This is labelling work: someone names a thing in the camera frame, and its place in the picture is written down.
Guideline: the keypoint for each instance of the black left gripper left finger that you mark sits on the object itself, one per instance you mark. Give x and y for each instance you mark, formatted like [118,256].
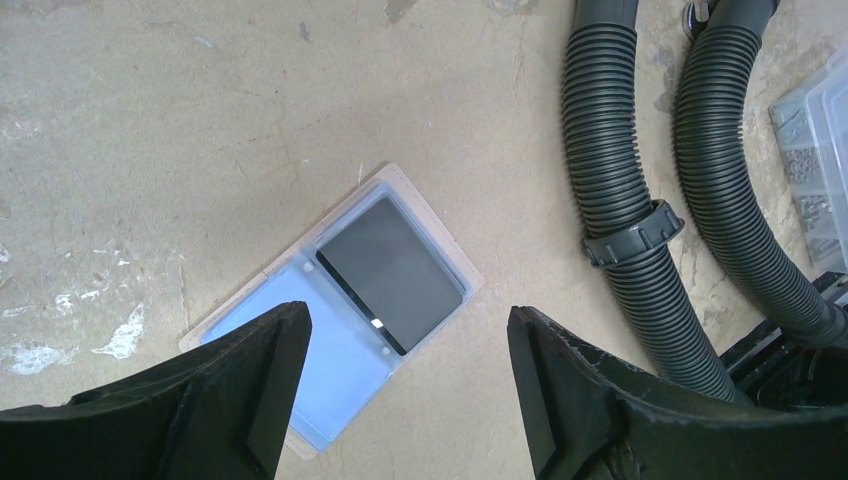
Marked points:
[218,411]

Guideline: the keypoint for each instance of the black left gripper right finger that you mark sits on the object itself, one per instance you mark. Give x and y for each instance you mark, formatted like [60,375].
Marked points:
[589,415]

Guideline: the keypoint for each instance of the beige leather card holder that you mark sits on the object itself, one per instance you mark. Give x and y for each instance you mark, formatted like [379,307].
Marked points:
[347,361]

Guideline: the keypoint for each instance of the grey credit card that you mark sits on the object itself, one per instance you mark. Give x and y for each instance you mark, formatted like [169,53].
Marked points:
[393,273]

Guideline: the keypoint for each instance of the clear plastic screw organizer box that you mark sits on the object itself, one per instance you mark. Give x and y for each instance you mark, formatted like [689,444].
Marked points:
[810,126]

